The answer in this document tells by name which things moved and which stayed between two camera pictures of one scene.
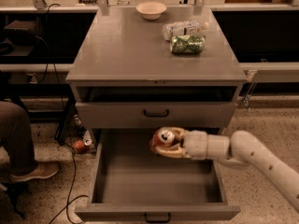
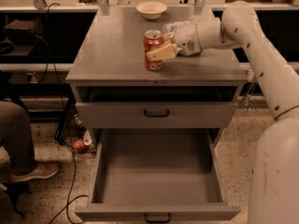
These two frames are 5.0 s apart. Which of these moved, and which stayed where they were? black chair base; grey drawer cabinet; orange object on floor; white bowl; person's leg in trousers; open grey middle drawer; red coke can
Moved: red coke can
Stayed: white bowl; open grey middle drawer; black chair base; person's leg in trousers; orange object on floor; grey drawer cabinet
